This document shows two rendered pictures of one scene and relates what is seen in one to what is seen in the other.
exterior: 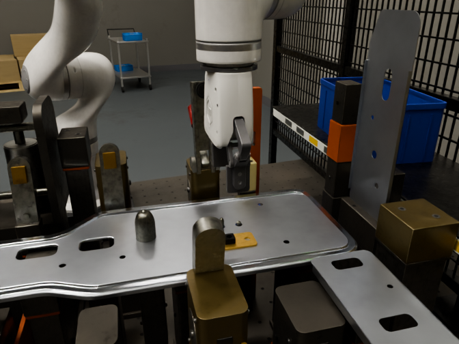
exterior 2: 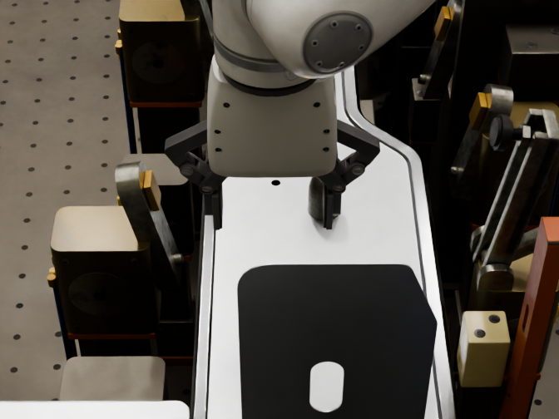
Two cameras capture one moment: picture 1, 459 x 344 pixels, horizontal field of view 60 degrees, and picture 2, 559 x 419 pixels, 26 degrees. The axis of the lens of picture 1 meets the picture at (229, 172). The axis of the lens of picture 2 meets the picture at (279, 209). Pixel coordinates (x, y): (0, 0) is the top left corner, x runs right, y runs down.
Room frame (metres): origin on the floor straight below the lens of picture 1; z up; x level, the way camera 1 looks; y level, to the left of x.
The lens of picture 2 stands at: (0.72, -0.70, 1.82)
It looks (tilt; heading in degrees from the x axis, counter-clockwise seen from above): 44 degrees down; 104
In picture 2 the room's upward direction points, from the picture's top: straight up
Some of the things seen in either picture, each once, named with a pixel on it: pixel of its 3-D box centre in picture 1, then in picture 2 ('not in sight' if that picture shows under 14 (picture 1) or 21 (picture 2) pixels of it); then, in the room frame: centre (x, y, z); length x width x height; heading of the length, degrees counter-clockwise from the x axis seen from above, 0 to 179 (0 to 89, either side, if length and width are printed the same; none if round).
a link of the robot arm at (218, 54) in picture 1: (228, 52); (274, 43); (0.54, 0.00, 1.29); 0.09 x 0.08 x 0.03; 14
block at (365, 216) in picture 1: (354, 278); not in sight; (0.64, -0.25, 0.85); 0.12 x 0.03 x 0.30; 14
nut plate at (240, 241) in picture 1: (229, 239); not in sight; (0.54, 0.00, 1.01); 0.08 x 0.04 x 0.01; 105
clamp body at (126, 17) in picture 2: not in sight; (158, 125); (0.30, 0.36, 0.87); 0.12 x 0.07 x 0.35; 14
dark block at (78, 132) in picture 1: (88, 226); (514, 194); (0.73, 0.30, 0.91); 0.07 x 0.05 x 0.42; 14
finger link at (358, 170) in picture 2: (220, 143); (343, 189); (0.59, 0.01, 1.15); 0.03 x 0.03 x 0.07; 14
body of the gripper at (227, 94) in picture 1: (229, 99); (271, 109); (0.54, 0.00, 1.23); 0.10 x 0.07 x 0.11; 14
